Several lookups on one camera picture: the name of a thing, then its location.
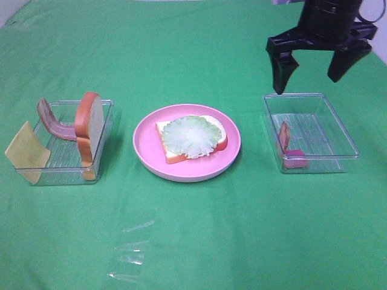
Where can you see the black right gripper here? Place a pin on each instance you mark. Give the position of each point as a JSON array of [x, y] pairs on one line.
[[323, 25]]

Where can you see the green lettuce leaf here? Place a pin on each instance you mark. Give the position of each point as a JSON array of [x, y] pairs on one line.
[[190, 136]]

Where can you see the white bread slice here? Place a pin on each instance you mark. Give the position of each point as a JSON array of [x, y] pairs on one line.
[[172, 157]]

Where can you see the clear right plastic container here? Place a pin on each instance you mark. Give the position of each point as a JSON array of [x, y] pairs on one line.
[[307, 135]]

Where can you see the clear plastic container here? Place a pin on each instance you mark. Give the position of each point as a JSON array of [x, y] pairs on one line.
[[64, 166], [307, 135]]

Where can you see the green tablecloth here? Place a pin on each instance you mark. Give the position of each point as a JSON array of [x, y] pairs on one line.
[[252, 227]]

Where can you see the pink round plate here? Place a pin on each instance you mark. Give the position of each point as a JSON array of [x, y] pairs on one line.
[[186, 142]]

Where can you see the left bread slice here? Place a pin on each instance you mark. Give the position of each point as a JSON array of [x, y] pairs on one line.
[[89, 123]]

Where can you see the clear left plastic container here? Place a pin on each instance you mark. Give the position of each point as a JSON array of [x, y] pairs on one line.
[[64, 166]]

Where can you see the clear plastic wrap sheet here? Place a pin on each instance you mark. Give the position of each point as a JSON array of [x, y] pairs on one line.
[[129, 249]]

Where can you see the yellow cheese slice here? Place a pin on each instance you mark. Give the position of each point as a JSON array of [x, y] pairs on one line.
[[26, 152]]

